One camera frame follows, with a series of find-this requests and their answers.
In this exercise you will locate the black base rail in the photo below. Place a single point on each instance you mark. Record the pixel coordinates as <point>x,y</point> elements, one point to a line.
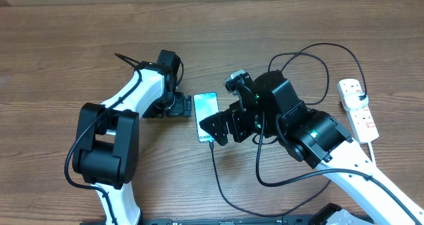
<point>287,220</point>

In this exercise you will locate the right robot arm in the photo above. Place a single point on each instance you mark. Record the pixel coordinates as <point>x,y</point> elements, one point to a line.
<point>269,106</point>

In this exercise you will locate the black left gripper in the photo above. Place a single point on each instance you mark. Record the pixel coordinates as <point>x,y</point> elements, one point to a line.
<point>181,106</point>

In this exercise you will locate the white power strip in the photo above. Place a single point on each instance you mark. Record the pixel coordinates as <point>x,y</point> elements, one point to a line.
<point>361,120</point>

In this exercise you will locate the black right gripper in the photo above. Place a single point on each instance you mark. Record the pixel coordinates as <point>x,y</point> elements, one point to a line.
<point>236,116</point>

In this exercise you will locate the white charger plug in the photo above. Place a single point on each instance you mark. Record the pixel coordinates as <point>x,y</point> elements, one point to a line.
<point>354,101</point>

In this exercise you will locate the blue Galaxy smartphone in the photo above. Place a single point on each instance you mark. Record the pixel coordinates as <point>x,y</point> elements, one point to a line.
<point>205,104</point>

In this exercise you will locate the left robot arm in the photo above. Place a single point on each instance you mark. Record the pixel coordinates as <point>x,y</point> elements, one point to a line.
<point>104,156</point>

